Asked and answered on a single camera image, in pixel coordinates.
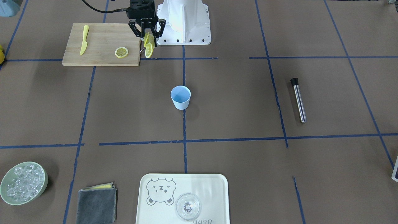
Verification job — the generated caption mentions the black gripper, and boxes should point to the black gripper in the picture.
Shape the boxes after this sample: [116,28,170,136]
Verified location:
[126,6,165,47]

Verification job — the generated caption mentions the lemon slice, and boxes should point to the lemon slice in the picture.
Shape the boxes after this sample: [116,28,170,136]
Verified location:
[114,47,128,58]
[144,32,155,58]

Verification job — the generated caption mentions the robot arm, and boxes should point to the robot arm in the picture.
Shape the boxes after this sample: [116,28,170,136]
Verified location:
[126,0,166,41]

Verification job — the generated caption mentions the light blue plastic cup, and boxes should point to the light blue plastic cup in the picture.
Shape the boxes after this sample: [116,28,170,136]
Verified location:
[170,85,191,110]

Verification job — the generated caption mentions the yellow lemon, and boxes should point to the yellow lemon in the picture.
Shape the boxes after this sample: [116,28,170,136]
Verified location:
[0,45,5,65]

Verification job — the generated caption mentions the bamboo cutting board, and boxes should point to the bamboo cutting board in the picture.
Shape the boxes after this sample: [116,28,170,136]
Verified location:
[62,23,141,67]

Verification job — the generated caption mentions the yellow plastic knife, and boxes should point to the yellow plastic knife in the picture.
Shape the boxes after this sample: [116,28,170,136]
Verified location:
[79,25,89,56]

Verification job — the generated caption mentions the steel muddler black tip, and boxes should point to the steel muddler black tip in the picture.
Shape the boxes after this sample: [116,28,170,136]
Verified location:
[290,77,307,124]

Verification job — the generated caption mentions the cream bear serving tray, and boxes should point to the cream bear serving tray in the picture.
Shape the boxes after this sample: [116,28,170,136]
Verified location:
[136,173,230,224]

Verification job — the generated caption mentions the clear wine glass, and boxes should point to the clear wine glass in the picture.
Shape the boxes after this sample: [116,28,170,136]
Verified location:
[175,193,201,221]

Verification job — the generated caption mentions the grey folded cloth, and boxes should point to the grey folded cloth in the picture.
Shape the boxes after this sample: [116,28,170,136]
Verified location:
[76,182,118,224]

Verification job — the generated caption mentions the green bowl of ice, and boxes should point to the green bowl of ice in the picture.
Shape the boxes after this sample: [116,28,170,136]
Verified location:
[1,161,49,206]

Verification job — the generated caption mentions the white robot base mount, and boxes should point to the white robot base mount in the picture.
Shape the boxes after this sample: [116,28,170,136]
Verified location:
[157,0,212,46]

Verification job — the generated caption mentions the white wire cup rack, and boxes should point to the white wire cup rack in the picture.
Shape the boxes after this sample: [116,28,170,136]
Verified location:
[391,157,398,182]

